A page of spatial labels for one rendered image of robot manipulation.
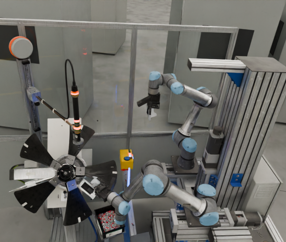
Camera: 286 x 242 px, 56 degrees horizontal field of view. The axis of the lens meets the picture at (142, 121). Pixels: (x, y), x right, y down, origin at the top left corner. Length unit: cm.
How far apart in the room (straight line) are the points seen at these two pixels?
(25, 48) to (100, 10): 556
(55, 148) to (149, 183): 97
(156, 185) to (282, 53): 385
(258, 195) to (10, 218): 252
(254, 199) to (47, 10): 299
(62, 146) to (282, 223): 265
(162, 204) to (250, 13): 277
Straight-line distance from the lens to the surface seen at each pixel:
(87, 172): 197
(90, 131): 194
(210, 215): 171
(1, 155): 292
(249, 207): 225
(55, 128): 224
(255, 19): 419
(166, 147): 284
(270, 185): 214
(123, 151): 232
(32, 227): 325
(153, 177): 151
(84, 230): 303
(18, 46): 217
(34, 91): 222
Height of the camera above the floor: 253
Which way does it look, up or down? 32 degrees down
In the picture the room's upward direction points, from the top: 5 degrees clockwise
